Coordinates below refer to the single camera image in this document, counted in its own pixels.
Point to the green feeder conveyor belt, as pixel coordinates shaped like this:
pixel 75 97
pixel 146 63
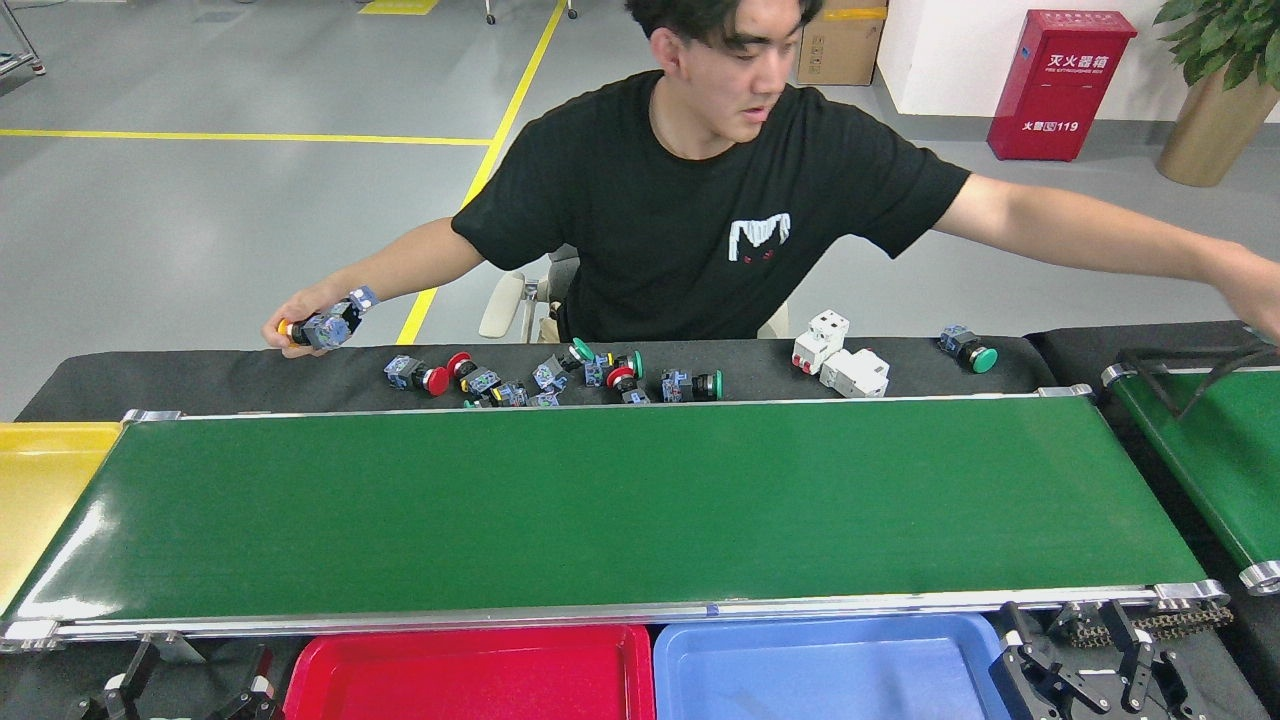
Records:
pixel 1220 460

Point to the person's right hand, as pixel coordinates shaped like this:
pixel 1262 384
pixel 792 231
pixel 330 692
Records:
pixel 300 305

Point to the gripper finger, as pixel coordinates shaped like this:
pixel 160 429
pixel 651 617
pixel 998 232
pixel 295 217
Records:
pixel 115 690
pixel 1150 690
pixel 255 695
pixel 1030 690

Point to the white wheeled stand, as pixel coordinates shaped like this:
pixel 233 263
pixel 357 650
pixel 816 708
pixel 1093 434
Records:
pixel 490 18

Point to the red fire extinguisher cabinet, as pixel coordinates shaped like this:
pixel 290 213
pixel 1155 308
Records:
pixel 1060 90

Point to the person's left forearm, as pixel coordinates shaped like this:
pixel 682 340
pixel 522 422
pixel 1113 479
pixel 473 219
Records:
pixel 1160 250

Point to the long green conveyor belt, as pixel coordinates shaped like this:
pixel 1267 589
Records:
pixel 600 500

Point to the metal shelf cart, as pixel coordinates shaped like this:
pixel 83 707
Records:
pixel 36 67

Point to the black metal bracket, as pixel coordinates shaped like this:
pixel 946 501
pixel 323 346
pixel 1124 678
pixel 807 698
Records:
pixel 1185 408

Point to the potted green plant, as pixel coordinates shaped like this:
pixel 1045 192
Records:
pixel 1215 130

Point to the blue plastic tray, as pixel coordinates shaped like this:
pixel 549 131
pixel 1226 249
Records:
pixel 820 670

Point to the white circuit breaker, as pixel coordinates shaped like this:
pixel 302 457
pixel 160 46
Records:
pixel 820 340
pixel 855 373

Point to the grey office chair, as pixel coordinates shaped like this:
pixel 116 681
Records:
pixel 500 305

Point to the person's right forearm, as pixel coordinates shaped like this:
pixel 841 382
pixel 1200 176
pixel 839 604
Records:
pixel 385 272

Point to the yellow plastic tray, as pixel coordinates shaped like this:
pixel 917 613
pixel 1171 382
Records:
pixel 50 500

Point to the person's left hand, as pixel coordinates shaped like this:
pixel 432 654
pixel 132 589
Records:
pixel 1262 295

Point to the blue grey switch contact block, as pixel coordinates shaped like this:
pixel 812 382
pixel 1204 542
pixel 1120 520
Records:
pixel 545 399

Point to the cardboard box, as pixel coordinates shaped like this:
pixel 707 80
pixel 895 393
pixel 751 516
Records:
pixel 840 50

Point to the yellow push button switch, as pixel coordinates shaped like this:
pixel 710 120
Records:
pixel 325 328

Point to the red plastic tray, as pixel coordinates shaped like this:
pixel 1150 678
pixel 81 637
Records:
pixel 470 680

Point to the person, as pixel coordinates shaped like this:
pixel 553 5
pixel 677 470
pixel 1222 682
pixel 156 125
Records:
pixel 700 200

